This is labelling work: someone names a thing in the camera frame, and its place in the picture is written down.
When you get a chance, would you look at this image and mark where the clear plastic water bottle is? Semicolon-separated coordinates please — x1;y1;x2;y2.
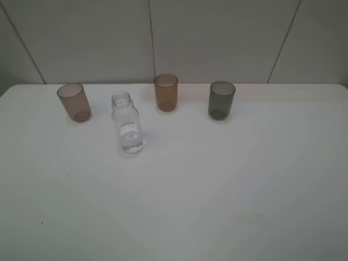
111;91;144;154

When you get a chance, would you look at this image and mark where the grey translucent plastic cup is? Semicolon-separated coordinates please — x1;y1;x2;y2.
208;81;236;121

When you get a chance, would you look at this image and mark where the orange translucent plastic cup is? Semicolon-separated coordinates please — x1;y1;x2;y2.
153;73;178;113

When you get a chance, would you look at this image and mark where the pink translucent plastic cup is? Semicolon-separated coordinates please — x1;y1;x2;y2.
57;83;91;122

